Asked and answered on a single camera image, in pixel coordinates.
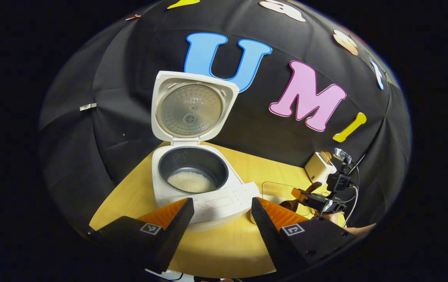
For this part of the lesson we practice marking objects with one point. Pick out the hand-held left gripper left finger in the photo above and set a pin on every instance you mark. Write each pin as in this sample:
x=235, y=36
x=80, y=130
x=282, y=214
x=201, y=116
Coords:
x=177, y=227

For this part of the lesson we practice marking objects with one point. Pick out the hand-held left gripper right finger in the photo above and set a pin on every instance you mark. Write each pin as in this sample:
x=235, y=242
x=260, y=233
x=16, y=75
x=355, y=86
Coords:
x=267, y=231

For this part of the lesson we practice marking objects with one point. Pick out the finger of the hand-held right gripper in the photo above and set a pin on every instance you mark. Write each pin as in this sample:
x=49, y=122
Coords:
x=316, y=199

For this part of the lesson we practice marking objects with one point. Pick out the brown wooden spoon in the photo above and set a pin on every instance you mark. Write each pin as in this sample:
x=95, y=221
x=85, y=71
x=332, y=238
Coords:
x=288, y=204

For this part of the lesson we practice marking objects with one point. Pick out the white rice cooker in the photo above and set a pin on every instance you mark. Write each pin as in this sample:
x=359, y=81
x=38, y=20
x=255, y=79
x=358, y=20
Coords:
x=208, y=203

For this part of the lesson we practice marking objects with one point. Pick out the clear rice container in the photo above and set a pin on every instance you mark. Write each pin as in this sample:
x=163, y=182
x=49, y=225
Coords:
x=275, y=192

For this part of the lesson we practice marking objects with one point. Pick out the white rice heap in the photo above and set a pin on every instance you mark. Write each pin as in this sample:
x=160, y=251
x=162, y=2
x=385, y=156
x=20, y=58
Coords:
x=190, y=182

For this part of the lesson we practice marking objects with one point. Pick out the white toaster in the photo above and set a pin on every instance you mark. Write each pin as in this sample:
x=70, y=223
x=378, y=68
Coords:
x=318, y=168

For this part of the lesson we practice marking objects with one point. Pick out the toasted bread slice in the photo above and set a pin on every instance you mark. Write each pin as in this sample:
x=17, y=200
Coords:
x=326, y=156

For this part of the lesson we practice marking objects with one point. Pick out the black backdrop cloth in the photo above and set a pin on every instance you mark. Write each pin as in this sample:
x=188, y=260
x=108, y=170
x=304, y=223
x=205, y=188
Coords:
x=102, y=98

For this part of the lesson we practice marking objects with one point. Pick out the small white clip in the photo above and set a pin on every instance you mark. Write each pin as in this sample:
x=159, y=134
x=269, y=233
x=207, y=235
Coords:
x=88, y=106

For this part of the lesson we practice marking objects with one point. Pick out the small copper clip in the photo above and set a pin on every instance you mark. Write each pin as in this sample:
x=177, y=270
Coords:
x=133, y=17

